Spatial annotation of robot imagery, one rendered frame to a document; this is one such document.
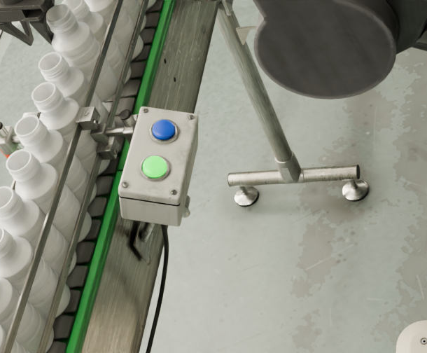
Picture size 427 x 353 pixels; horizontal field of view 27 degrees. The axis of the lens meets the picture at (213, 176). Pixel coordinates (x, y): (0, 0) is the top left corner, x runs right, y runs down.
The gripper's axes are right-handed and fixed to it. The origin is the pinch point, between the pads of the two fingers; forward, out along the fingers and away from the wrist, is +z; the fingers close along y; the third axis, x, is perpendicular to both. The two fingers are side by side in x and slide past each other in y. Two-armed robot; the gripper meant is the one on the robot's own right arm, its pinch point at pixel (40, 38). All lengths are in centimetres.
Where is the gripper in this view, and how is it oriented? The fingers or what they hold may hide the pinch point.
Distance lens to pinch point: 131.8
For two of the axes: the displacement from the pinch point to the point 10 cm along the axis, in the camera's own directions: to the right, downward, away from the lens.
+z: 2.3, 5.9, 7.7
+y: -9.6, 0.1, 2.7
